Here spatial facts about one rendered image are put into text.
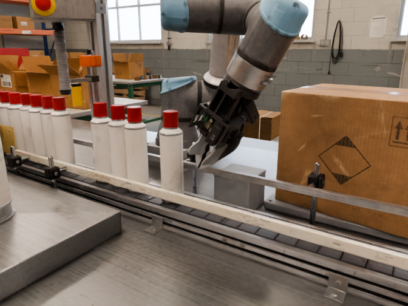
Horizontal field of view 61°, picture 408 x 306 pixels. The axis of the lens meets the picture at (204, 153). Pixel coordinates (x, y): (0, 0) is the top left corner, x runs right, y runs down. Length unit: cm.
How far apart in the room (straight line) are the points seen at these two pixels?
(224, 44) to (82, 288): 76
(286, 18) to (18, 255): 58
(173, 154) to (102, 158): 23
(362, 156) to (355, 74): 527
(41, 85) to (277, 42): 275
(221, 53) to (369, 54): 500
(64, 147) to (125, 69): 430
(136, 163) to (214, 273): 32
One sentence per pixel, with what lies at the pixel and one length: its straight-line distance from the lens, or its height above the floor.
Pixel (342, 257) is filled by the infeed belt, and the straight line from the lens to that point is 65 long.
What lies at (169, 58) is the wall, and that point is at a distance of 763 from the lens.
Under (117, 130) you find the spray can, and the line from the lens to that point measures 84.
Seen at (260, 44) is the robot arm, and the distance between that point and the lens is 58.
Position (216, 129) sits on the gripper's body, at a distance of 62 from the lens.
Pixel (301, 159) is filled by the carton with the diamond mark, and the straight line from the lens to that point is 83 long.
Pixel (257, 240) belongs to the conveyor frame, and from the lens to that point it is 67.
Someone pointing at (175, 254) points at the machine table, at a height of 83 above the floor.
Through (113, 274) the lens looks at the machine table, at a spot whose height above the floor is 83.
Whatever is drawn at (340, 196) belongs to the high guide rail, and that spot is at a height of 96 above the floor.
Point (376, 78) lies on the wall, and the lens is 599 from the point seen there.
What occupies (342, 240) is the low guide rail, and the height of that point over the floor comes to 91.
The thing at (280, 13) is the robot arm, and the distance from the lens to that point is 57.
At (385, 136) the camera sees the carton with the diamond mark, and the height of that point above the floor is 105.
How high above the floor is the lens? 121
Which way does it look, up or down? 17 degrees down
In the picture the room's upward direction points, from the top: straight up
